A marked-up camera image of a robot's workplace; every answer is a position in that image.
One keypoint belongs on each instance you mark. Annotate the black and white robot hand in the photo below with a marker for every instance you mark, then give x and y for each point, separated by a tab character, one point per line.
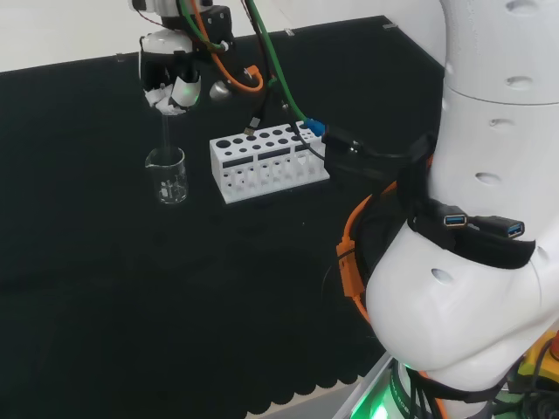
185	91

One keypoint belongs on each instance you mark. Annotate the clear glass rod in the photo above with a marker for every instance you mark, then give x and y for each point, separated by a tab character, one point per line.
166	133

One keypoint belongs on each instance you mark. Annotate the small clear glass beaker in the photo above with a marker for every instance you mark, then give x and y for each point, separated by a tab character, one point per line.
168	183

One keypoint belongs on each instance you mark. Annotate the white test tube rack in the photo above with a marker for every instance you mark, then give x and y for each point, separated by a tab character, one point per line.
262	174

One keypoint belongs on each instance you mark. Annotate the clear cloth clip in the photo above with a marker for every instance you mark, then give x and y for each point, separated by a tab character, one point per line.
388	26
288	31
120	57

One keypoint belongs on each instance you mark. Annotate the black bench cloth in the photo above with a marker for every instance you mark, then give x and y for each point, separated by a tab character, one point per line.
131	283

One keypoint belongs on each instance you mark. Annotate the black USB socket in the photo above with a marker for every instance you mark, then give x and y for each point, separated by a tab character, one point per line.
506	228
456	220

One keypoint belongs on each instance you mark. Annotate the yellow stop button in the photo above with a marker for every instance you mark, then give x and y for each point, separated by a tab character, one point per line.
541	366

